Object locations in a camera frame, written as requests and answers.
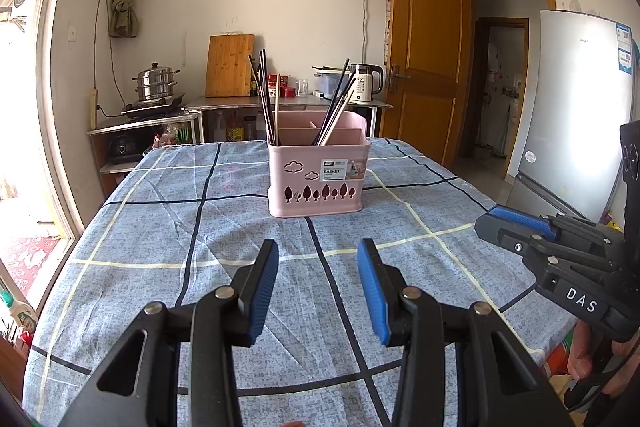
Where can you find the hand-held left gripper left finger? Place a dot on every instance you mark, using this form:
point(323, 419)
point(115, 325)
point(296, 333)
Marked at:
point(265, 287)

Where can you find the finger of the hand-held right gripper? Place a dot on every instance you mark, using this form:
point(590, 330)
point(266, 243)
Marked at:
point(525, 222)
point(500, 234)

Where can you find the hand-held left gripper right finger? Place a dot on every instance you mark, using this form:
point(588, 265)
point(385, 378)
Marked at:
point(372, 292)

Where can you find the pink plastic chopstick basket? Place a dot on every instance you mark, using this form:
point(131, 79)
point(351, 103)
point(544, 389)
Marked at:
point(300, 187)

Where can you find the brown wooden chopstick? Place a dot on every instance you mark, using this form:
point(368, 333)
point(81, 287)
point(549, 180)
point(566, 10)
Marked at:
point(276, 107)

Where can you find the black chopstick with patterned band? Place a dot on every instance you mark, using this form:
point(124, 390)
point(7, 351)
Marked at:
point(260, 102)
point(265, 99)

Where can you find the plain black chopstick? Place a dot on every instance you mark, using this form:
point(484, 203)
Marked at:
point(267, 72)
point(334, 99)
point(339, 82)
point(337, 107)

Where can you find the person's right hand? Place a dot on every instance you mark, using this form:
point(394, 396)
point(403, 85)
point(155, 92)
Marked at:
point(580, 357)

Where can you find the silver refrigerator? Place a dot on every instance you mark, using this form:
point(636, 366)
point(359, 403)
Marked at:
point(575, 107)

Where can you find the blue checked tablecloth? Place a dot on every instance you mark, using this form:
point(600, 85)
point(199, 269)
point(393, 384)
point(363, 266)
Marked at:
point(150, 232)

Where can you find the steel kitchen counter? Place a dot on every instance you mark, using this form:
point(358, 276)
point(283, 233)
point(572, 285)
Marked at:
point(230, 103)

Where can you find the red lidded jar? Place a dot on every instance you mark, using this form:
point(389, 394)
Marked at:
point(286, 89)

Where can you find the brown wooden door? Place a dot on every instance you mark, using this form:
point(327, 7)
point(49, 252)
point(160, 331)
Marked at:
point(430, 47)

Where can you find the white electric kettle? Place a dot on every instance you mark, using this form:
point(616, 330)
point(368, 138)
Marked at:
point(367, 84)

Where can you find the drinking glass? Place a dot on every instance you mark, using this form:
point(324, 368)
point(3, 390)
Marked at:
point(302, 88)

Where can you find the low steel stand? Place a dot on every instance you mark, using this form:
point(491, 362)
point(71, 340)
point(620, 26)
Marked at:
point(140, 127)

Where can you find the clear plastic storage box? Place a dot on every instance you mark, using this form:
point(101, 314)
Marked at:
point(325, 84)

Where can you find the gas stove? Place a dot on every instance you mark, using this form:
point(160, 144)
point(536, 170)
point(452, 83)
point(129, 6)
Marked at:
point(152, 107)

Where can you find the wooden cutting board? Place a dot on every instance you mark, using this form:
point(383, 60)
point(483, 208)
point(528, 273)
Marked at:
point(229, 67)

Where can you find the steel steamer pot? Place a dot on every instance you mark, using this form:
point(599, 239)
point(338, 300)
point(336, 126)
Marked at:
point(156, 84)

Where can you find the red patterned rug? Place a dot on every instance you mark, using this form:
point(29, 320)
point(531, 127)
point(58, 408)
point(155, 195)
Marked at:
point(30, 262)

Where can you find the green capped detergent bottle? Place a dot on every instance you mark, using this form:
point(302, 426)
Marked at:
point(20, 314)

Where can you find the beige power strip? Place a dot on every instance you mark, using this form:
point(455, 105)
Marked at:
point(93, 109)

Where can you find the wall calendar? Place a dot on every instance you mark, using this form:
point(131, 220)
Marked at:
point(387, 22)

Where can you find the wall light switch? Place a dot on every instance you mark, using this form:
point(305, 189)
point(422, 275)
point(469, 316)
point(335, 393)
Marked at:
point(72, 33)

